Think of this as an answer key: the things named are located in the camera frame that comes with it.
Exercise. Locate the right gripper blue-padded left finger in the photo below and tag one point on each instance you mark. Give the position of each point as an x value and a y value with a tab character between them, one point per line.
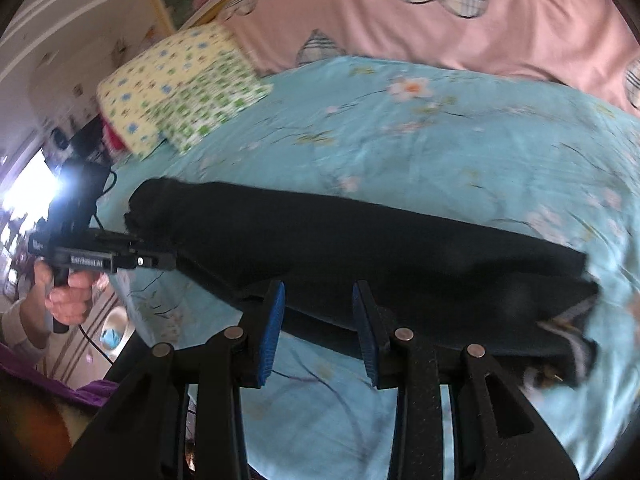
177	414

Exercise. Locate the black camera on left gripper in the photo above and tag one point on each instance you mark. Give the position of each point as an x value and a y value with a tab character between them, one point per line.
80	185

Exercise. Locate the person's left hand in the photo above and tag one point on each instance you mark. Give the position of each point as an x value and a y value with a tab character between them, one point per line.
69	303

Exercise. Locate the yellow cartoon print pillow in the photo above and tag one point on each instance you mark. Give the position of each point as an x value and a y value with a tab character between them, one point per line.
127	95

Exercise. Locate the teal floral bed sheet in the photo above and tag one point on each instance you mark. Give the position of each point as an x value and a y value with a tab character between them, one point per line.
476	207

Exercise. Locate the green white checkered pillow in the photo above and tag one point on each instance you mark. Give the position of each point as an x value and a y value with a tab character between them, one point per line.
210	99

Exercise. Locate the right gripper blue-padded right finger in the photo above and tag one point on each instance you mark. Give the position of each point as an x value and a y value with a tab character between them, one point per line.
497	433

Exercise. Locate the black pants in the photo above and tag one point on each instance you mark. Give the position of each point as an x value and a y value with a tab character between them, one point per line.
525	300

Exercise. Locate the pink quilt with plaid hearts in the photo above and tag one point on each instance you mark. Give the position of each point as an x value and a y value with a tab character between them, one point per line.
584	44

